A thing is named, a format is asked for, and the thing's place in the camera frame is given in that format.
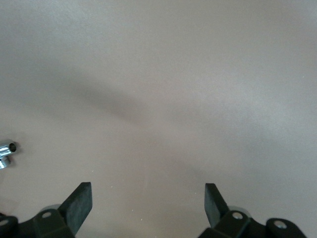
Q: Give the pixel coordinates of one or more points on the chrome metal fitting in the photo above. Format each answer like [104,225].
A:
[6,150]

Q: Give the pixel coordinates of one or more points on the brown table cover mat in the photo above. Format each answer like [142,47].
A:
[158,74]

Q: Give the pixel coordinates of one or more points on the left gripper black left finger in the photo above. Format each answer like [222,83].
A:
[74,213]

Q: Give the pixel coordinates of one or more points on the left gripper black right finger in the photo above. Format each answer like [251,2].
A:
[215,208]

